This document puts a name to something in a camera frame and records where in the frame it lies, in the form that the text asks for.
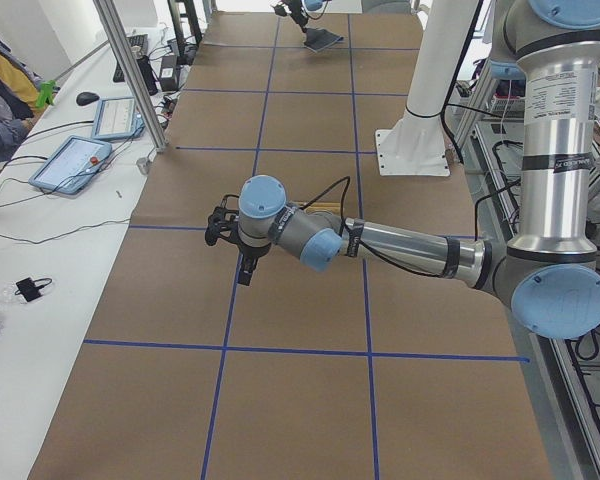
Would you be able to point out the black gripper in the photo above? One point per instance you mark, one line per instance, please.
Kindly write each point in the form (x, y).
(250, 251)
(298, 15)

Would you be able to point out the grey blue towel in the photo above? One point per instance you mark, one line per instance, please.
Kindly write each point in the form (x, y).
(318, 40)

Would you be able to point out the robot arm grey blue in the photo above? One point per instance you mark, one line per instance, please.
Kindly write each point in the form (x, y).
(315, 8)
(545, 275)

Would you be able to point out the wooden rack rod outer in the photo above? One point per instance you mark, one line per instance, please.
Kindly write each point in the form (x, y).
(332, 207)

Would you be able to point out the black power adapter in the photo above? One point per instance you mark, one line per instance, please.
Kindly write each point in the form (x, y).
(169, 73)

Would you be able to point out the blue teach pendant far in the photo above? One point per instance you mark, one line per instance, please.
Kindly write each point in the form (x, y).
(117, 119)

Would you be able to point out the blue teach pendant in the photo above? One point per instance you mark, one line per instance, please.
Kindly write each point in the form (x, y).
(117, 119)
(72, 166)

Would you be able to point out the blue teach pendant near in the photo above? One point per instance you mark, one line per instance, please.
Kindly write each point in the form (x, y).
(72, 166)

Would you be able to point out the black computer mouse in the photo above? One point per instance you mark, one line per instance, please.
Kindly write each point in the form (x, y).
(85, 98)

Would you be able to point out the black binder clip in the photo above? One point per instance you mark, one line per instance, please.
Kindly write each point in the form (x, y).
(31, 289)

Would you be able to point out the green clamp tool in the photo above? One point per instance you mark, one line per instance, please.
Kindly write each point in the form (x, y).
(47, 90)

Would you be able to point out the person in yellow shirt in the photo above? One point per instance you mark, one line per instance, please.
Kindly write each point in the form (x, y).
(19, 89)

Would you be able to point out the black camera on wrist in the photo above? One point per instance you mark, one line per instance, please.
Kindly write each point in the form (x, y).
(247, 267)

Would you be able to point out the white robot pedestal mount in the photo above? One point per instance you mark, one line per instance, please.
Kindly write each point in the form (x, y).
(415, 145)

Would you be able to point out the aluminium frame post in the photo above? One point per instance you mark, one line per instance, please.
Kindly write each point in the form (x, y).
(117, 37)

